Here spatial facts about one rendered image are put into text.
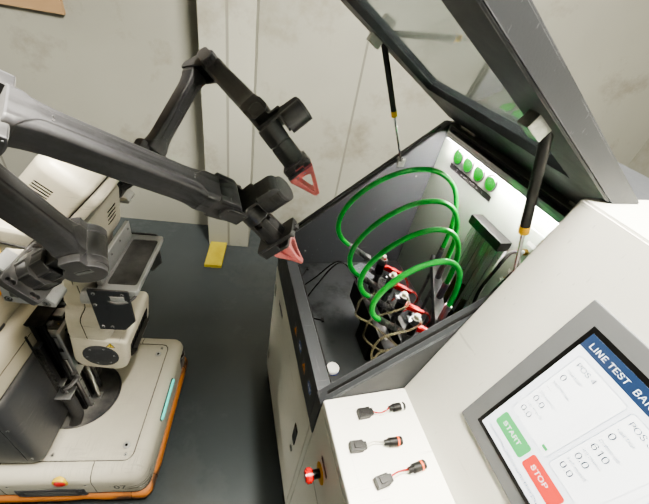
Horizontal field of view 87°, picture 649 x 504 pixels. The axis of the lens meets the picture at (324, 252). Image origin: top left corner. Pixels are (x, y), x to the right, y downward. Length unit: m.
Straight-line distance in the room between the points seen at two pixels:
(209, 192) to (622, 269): 0.68
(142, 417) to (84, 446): 0.20
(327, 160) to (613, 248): 2.23
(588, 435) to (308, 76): 2.28
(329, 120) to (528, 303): 2.08
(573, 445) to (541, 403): 0.07
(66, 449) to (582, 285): 1.67
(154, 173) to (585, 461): 0.79
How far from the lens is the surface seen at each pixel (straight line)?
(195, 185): 0.65
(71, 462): 1.70
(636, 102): 3.54
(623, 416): 0.68
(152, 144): 1.16
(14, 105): 0.58
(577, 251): 0.71
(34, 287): 0.92
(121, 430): 1.70
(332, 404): 0.90
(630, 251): 0.68
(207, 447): 1.91
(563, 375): 0.71
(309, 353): 1.00
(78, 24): 2.75
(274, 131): 0.86
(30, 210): 0.72
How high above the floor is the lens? 1.76
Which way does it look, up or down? 38 degrees down
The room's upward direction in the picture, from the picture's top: 12 degrees clockwise
